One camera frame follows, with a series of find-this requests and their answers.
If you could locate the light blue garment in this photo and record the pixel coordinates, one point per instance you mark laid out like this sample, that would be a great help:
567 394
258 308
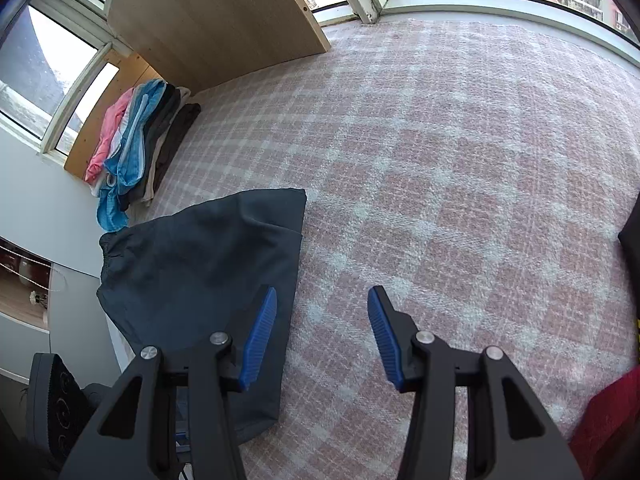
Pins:
124 170

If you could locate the white shirt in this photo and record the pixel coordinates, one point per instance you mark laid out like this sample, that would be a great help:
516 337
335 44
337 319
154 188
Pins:
115 145

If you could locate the black garment with yellow stripes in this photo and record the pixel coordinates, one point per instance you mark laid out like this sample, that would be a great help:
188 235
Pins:
629 242

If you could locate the dark red garment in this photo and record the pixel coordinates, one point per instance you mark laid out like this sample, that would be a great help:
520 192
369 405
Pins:
608 422

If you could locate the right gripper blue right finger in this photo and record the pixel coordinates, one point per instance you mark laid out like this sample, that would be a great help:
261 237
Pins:
393 332

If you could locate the pink plaid table cloth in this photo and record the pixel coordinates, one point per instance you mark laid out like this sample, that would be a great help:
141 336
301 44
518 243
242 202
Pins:
479 171

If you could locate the light pine wooden panel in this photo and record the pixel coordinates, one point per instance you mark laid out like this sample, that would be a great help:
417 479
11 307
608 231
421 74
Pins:
131 71

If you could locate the white window frame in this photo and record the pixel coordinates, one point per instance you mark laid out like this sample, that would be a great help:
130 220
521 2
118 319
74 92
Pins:
63 60

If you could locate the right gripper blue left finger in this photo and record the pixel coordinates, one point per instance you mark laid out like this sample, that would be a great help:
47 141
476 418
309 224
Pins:
254 337

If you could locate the dark grey trousers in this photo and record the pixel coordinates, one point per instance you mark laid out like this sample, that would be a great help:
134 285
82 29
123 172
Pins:
174 280

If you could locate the pink shirt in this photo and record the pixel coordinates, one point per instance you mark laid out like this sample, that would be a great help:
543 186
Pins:
111 121

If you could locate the dark brown folded clothes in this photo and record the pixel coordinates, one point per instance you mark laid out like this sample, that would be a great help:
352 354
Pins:
163 133

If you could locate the large brown wooden board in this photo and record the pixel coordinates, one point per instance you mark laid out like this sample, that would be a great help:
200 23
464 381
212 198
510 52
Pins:
201 43

